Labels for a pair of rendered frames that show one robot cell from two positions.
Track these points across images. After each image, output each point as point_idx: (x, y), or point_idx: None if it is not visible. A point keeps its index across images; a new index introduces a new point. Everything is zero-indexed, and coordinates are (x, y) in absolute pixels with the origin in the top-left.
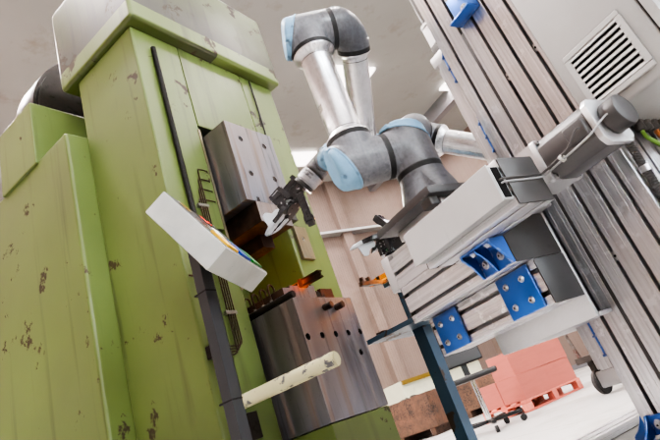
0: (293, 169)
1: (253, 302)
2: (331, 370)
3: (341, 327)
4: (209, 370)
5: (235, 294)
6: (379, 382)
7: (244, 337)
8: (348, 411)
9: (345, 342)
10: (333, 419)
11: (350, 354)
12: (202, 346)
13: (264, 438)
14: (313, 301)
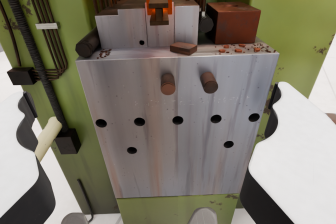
0: None
1: (105, 2)
2: (139, 161)
3: (200, 111)
4: (23, 90)
5: None
6: (241, 176)
7: (76, 57)
8: (151, 193)
9: (195, 131)
10: (119, 197)
11: (197, 146)
12: (10, 65)
13: (94, 144)
14: (140, 66)
